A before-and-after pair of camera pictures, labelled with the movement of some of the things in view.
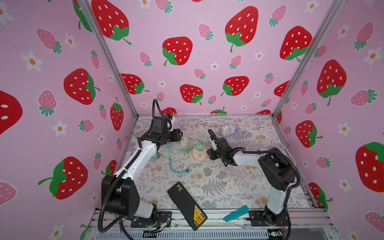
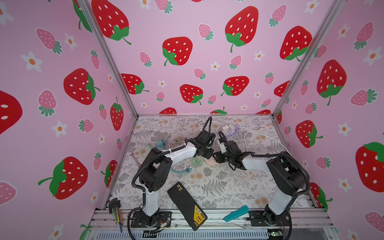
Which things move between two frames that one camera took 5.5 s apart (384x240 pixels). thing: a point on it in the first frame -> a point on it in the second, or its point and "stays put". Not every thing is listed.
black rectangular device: x=192 y=212 stays put
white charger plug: x=226 y=129 stays put
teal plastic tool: x=237 y=214 stays put
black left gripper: x=175 y=134 -> x=210 y=150
